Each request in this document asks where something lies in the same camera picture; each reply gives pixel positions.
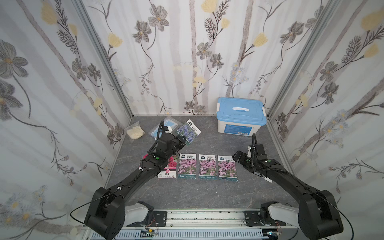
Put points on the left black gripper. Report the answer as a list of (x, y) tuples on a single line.
[(179, 140)]

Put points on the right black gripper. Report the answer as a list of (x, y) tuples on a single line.
[(243, 157)]

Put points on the pink cosmos seed packet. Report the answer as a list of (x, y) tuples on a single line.
[(208, 167), (227, 168)]

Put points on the lavender seed packet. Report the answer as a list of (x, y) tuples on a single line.
[(189, 130)]

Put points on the white back-side seed packet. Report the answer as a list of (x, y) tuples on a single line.
[(187, 166)]

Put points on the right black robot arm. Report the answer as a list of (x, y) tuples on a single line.
[(317, 215)]

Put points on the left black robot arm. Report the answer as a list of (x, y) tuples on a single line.
[(106, 213)]

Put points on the bagged blue face masks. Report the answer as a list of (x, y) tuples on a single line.
[(168, 121)]

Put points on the blue lidded storage box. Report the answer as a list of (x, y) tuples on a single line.
[(242, 117)]

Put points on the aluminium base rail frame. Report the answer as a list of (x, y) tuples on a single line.
[(216, 224)]

